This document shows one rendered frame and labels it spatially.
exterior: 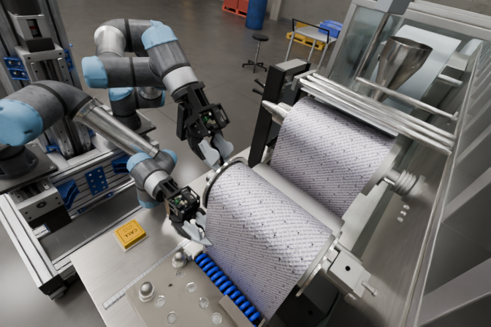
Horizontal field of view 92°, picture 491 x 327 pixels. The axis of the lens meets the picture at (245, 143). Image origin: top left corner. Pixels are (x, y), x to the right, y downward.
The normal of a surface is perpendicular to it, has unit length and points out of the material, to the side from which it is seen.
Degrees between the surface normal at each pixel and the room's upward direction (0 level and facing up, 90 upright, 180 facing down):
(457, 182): 0
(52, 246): 0
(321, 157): 92
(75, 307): 0
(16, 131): 85
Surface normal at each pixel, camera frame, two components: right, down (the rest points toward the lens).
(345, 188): -0.67, 0.40
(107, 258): 0.16, -0.76
